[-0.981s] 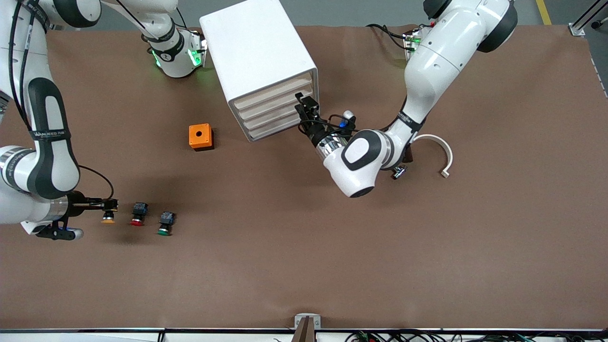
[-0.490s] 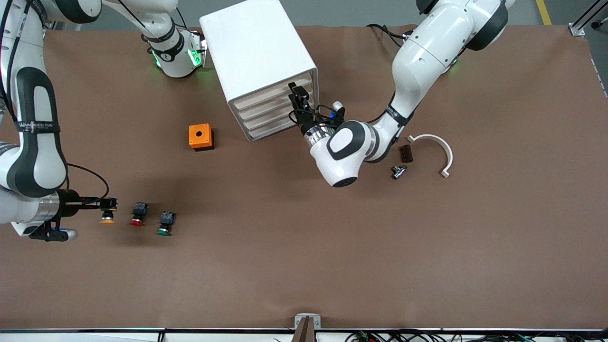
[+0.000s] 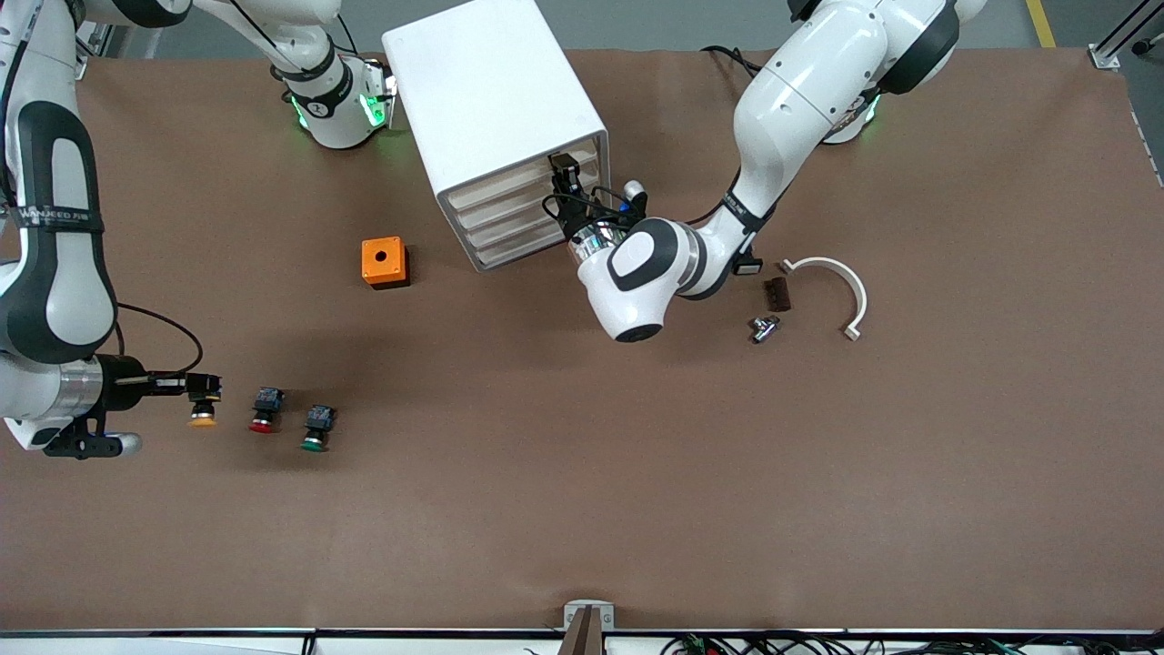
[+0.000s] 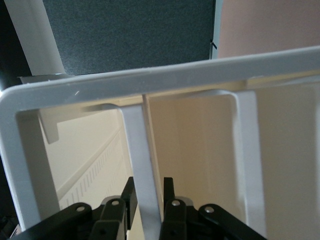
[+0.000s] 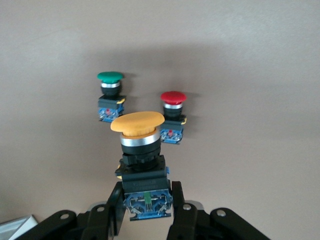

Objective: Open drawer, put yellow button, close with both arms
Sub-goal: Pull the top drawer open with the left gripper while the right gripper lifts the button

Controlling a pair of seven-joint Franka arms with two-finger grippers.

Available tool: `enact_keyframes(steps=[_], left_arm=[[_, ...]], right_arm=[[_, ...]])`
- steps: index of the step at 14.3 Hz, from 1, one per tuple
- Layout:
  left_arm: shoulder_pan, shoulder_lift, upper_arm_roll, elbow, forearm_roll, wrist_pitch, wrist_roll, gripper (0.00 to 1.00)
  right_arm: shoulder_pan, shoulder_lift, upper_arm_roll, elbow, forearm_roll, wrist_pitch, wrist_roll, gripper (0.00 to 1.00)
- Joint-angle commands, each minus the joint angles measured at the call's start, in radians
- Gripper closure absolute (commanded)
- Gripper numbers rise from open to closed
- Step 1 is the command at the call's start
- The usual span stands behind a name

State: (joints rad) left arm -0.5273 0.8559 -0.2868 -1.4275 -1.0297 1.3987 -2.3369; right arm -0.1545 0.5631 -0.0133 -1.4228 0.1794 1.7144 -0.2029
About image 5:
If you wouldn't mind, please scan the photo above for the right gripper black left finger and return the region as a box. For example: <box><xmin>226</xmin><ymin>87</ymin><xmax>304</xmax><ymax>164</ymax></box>
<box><xmin>32</xmin><ymin>181</ymin><xmax>126</xmax><ymax>240</ymax></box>

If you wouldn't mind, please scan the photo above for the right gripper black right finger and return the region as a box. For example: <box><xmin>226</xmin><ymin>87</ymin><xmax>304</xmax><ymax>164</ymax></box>
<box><xmin>166</xmin><ymin>181</ymin><xmax>272</xmax><ymax>240</ymax></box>

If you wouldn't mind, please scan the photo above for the yellow mushroom push button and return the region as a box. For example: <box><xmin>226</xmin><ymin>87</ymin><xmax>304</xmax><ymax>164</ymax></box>
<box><xmin>110</xmin><ymin>111</ymin><xmax>174</xmax><ymax>222</ymax></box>

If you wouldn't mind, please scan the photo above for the red mushroom push button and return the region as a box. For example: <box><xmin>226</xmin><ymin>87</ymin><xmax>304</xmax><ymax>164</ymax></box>
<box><xmin>159</xmin><ymin>91</ymin><xmax>188</xmax><ymax>145</ymax></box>

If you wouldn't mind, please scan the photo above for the green mushroom push button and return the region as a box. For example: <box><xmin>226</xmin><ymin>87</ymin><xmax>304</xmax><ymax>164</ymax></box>
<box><xmin>96</xmin><ymin>71</ymin><xmax>126</xmax><ymax>123</ymax></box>

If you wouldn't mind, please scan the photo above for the brown table mat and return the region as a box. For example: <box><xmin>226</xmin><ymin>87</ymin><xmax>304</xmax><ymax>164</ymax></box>
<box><xmin>0</xmin><ymin>0</ymin><xmax>320</xmax><ymax>240</ymax></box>

